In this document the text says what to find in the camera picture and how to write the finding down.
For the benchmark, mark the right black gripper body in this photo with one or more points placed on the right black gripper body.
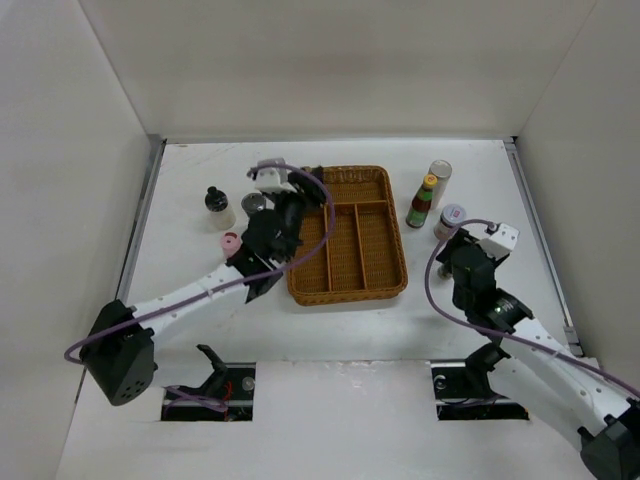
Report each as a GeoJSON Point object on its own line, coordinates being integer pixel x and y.
{"type": "Point", "coordinates": [461, 238]}

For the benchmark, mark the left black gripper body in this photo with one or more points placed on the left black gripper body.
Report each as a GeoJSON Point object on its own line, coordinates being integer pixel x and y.
{"type": "Point", "coordinates": [292, 210]}

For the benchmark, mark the white-lid red-label jar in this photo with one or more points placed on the white-lid red-label jar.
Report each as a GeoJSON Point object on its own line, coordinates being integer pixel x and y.
{"type": "Point", "coordinates": [450, 216]}

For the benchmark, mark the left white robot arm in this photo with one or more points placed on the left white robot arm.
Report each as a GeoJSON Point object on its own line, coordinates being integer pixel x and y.
{"type": "Point", "coordinates": [119, 351]}

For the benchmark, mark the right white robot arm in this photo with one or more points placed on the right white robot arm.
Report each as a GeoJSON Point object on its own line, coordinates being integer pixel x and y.
{"type": "Point", "coordinates": [596, 412]}

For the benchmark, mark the small dark-lid pepper shaker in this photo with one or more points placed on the small dark-lid pepper shaker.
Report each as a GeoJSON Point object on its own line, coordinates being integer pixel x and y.
{"type": "Point", "coordinates": [445, 272]}

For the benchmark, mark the chrome-top glass shaker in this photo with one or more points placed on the chrome-top glass shaker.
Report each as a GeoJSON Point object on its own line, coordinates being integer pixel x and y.
{"type": "Point", "coordinates": [253, 203]}

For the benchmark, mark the pink-lid spice jar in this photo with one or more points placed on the pink-lid spice jar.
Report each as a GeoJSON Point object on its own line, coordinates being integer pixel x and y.
{"type": "Point", "coordinates": [230, 244]}

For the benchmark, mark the black-stopper glass bottle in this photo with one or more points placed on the black-stopper glass bottle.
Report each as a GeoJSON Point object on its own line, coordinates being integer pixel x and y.
{"type": "Point", "coordinates": [221, 212]}

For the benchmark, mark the yellow-cap brown sauce bottle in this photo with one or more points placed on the yellow-cap brown sauce bottle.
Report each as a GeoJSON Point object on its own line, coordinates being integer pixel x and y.
{"type": "Point", "coordinates": [421, 202]}

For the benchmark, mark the brown wicker divided basket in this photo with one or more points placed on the brown wicker divided basket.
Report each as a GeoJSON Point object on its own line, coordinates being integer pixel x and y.
{"type": "Point", "coordinates": [363, 259]}

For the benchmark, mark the tall silver-lid bead jar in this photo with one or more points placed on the tall silver-lid bead jar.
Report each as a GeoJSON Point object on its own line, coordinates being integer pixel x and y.
{"type": "Point", "coordinates": [442, 170]}

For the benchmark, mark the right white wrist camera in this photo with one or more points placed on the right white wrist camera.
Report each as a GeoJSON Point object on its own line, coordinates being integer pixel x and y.
{"type": "Point", "coordinates": [501, 242]}

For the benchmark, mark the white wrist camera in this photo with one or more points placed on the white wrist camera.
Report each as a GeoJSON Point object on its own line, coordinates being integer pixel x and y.
{"type": "Point", "coordinates": [270, 177]}
{"type": "Point", "coordinates": [501, 242]}

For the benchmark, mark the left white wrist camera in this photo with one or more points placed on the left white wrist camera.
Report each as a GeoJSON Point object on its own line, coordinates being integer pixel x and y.
{"type": "Point", "coordinates": [270, 177]}

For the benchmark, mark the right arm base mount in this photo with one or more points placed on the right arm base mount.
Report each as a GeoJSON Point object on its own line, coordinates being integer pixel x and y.
{"type": "Point", "coordinates": [462, 392]}

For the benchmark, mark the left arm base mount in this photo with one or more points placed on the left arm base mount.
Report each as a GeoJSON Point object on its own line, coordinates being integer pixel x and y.
{"type": "Point", "coordinates": [226, 395]}

